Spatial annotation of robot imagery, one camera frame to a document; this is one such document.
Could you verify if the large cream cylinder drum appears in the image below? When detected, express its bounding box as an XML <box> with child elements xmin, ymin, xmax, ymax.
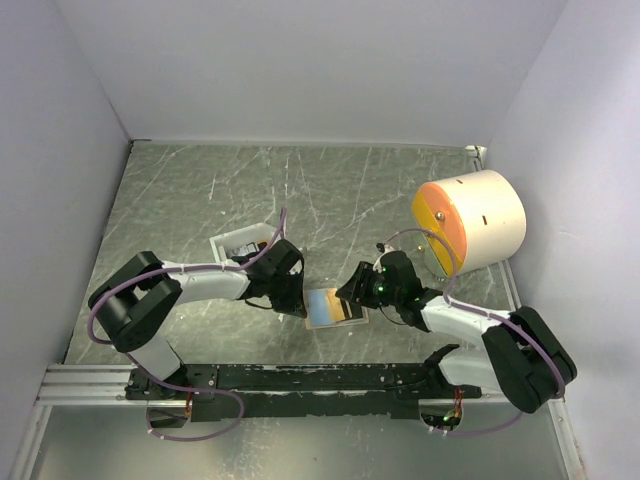
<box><xmin>411</xmin><ymin>170</ymin><xmax>526</xmax><ymax>277</ymax></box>

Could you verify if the cards stack in tray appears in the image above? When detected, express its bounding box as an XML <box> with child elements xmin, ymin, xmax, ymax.
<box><xmin>226</xmin><ymin>241</ymin><xmax>268</xmax><ymax>258</ymax></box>

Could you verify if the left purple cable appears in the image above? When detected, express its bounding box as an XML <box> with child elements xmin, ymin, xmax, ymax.
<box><xmin>87</xmin><ymin>207</ymin><xmax>290</xmax><ymax>441</ymax></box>

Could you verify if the beige card holder wallet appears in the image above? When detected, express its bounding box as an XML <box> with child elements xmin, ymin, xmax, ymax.
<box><xmin>304</xmin><ymin>288</ymin><xmax>369</xmax><ymax>330</ymax></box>

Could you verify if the white card tray box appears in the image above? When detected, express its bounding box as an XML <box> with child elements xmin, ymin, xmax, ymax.
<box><xmin>209</xmin><ymin>223</ymin><xmax>276</xmax><ymax>263</ymax></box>

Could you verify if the purple cable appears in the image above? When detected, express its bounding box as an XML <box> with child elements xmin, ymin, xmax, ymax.
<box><xmin>377</xmin><ymin>228</ymin><xmax>566</xmax><ymax>436</ymax></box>
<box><xmin>87</xmin><ymin>207</ymin><xmax>290</xmax><ymax>441</ymax></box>

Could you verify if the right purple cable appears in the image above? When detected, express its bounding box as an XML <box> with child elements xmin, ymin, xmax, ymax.
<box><xmin>377</xmin><ymin>228</ymin><xmax>566</xmax><ymax>436</ymax></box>

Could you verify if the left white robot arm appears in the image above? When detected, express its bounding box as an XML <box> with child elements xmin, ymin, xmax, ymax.
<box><xmin>88</xmin><ymin>239</ymin><xmax>307</xmax><ymax>399</ymax></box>

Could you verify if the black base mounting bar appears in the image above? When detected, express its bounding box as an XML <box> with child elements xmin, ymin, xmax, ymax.
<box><xmin>124</xmin><ymin>363</ymin><xmax>481</xmax><ymax>422</ymax></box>

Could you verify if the black VIP card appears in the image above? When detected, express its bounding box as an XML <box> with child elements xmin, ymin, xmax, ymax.
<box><xmin>340</xmin><ymin>300</ymin><xmax>365</xmax><ymax>320</ymax></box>

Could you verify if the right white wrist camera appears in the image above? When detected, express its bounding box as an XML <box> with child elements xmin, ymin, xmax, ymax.
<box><xmin>374</xmin><ymin>242</ymin><xmax>395</xmax><ymax>271</ymax></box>

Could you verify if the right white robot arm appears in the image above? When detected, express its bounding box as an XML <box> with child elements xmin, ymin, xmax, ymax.
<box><xmin>336</xmin><ymin>250</ymin><xmax>578</xmax><ymax>414</ymax></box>

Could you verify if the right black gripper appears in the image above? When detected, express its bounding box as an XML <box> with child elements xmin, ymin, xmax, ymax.
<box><xmin>336</xmin><ymin>261</ymin><xmax>401</xmax><ymax>309</ymax></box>

